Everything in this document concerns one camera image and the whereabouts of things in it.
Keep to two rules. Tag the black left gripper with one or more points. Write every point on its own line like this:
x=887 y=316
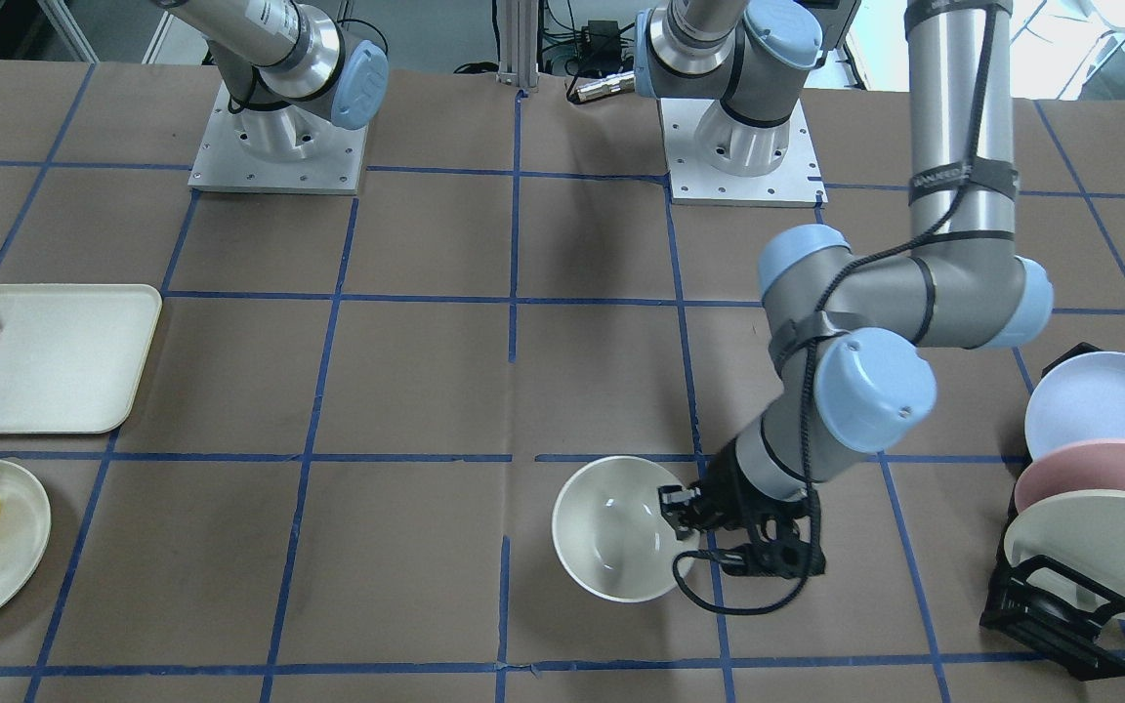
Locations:
x=725 y=494

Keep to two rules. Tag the cream ceramic bowl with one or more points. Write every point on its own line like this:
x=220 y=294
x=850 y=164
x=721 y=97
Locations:
x=609 y=533

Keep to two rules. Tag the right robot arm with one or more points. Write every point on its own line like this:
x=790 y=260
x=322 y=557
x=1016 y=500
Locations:
x=96 y=193

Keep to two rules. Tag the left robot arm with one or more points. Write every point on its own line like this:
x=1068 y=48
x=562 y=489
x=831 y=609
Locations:
x=846 y=330

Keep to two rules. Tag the cream rectangular tray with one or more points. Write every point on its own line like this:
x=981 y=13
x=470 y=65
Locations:
x=72 y=355

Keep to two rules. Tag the black dish rack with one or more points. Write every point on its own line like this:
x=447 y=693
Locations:
x=1057 y=629

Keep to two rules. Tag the pink plate in rack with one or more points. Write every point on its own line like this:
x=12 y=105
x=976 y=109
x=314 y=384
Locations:
x=1095 y=464

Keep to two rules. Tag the cream plate in rack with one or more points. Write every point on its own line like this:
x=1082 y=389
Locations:
x=1083 y=530

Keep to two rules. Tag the light blue plate in rack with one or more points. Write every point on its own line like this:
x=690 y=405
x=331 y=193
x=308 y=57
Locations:
x=1082 y=398

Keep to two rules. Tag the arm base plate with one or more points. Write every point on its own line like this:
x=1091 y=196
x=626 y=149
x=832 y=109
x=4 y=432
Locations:
x=287 y=151
x=715 y=161

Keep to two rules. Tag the aluminium frame post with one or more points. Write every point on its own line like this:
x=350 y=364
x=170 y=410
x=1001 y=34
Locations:
x=518 y=36

